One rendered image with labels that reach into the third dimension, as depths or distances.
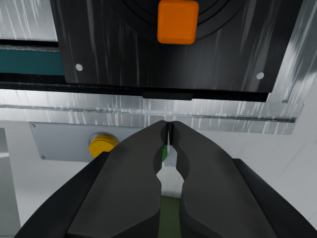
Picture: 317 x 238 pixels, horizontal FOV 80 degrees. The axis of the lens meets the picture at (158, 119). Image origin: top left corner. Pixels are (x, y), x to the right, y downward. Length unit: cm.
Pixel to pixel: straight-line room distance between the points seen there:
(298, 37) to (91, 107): 25
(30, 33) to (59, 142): 15
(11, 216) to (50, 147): 234
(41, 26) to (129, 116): 16
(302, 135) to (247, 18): 30
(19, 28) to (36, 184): 37
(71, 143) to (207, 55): 22
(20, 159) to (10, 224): 226
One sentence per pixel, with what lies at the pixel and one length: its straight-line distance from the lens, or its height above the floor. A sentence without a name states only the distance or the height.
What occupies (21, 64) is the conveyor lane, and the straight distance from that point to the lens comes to 30.
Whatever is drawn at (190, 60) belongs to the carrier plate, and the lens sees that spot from 22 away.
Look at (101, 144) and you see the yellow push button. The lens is 27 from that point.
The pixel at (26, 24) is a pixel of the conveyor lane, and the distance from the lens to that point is 32.
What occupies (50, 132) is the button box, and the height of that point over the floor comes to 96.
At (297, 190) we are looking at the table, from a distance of 57.
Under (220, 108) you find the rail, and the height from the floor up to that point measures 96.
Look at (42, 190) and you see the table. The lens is 58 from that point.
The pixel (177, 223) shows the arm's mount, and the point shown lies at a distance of 47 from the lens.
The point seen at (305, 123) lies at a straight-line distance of 45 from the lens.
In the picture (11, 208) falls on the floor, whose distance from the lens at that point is 253.
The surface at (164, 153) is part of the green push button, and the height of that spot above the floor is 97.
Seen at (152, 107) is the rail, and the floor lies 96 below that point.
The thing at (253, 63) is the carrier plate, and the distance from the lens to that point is 24.
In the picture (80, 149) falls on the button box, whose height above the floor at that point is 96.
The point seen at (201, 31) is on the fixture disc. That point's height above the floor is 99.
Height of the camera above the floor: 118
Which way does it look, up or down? 62 degrees down
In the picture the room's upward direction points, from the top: 175 degrees counter-clockwise
